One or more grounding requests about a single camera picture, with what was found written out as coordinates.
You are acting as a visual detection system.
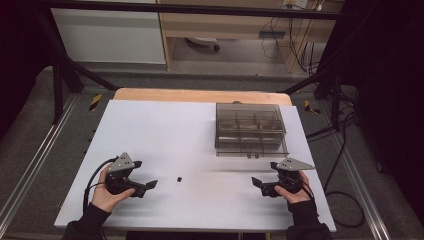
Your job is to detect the office chair base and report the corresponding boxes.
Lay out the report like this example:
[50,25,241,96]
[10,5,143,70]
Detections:
[185,37,221,52]

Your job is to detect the black metal frame strut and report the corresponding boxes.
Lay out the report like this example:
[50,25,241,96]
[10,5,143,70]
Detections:
[283,71,342,131]
[36,13,119,125]

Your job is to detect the hanging black cables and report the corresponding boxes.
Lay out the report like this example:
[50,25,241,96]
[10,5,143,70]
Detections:
[261,13,323,76]

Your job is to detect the white cabinet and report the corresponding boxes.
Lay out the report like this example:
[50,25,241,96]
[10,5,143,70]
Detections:
[51,8,167,65]

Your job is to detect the light wooden desk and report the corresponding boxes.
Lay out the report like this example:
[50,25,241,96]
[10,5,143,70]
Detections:
[156,0,344,74]

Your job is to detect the person's right hand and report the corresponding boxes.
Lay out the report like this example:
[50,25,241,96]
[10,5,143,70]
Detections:
[274,170,312,205]

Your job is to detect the person's left hand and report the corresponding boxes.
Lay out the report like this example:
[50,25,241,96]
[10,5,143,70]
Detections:
[91,165,137,213]

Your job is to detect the aluminium floor rail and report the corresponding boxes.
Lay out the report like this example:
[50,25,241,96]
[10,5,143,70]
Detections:
[0,94,79,228]
[333,133,391,240]

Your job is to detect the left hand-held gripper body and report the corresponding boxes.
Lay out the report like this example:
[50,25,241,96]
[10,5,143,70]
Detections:
[104,152,136,196]

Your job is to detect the dark power strip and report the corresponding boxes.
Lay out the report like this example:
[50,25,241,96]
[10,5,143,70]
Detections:
[258,30,287,39]

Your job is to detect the black metal frame crossbar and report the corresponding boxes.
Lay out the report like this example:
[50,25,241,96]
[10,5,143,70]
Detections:
[33,0,344,20]

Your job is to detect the black floor cable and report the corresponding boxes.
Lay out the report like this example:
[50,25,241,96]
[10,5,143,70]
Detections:
[306,109,366,229]

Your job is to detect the grey transparent drawer box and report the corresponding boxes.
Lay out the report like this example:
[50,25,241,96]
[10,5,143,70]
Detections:
[214,102,290,159]

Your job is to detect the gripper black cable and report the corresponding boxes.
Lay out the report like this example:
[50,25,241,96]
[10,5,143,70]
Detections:
[289,176,319,218]
[83,156,119,214]

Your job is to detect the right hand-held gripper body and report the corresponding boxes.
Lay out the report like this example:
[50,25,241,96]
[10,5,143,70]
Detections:
[275,157,316,194]

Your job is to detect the wooden table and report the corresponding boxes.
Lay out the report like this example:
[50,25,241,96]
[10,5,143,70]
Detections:
[113,87,294,107]

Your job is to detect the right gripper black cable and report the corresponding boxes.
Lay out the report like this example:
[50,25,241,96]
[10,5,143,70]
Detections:
[289,176,319,218]

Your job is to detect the black curtain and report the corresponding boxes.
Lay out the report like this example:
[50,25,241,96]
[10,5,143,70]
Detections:
[0,0,56,138]
[319,0,424,228]

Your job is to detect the yellow black tape strip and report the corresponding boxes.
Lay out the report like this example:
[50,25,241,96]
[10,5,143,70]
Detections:
[88,93,103,112]
[303,99,322,115]

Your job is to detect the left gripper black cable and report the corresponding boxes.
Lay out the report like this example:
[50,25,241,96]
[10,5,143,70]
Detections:
[83,156,119,214]

